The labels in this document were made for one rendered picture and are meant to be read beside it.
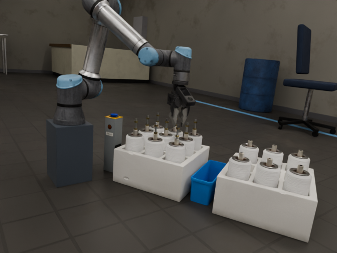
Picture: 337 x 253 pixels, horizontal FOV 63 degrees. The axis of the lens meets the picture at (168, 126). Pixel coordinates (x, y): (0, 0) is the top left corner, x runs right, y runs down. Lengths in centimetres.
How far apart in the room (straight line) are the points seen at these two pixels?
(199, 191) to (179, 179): 11
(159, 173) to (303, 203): 62
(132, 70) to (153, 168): 578
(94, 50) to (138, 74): 567
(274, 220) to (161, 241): 47
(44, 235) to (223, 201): 71
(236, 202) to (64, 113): 88
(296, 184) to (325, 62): 340
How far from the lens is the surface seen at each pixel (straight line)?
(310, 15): 471
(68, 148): 142
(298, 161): 143
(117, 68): 683
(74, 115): 141
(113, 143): 156
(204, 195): 134
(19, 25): 813
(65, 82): 139
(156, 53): 118
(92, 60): 148
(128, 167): 143
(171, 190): 134
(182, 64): 126
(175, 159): 132
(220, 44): 564
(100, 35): 147
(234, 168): 123
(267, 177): 122
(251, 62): 430
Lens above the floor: 65
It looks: 14 degrees down
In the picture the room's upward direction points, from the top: 5 degrees clockwise
